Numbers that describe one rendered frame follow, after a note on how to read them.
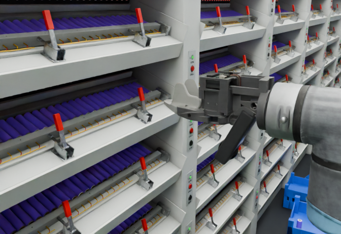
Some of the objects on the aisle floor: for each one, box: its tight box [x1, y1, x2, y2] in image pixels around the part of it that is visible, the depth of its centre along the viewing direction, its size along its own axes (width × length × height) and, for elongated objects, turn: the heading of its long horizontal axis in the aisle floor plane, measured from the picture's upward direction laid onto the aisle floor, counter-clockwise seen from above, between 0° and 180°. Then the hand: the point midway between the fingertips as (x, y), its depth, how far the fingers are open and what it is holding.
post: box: [128, 0, 201, 234], centre depth 114 cm, size 20×9×181 cm, turn 56°
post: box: [224, 0, 278, 234], centre depth 170 cm, size 20×9×181 cm, turn 56°
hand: (170, 105), depth 68 cm, fingers closed
